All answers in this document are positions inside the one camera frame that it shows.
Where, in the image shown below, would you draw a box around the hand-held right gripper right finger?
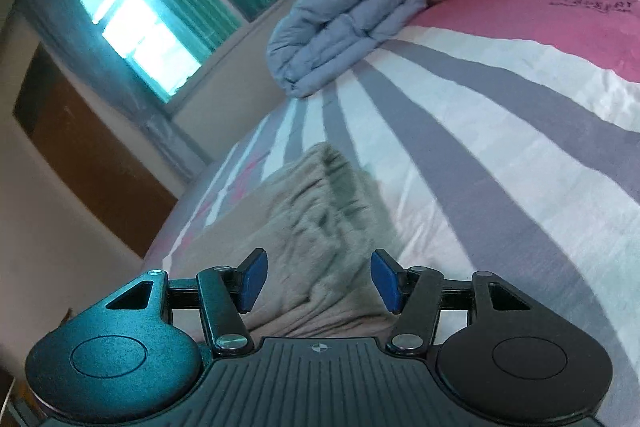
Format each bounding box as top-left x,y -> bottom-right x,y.
371,248 -> 534,354

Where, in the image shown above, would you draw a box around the folded blue duvet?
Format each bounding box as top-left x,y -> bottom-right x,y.
266,0 -> 432,100

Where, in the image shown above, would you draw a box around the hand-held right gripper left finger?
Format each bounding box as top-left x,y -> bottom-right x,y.
105,248 -> 269,354

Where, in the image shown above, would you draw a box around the striped bed sheet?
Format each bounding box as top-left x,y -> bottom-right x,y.
142,0 -> 640,427

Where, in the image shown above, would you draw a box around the brown wooden door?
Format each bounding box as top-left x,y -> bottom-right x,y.
13,43 -> 180,259

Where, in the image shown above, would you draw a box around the grey pants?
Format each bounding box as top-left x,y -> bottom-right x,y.
172,141 -> 408,344

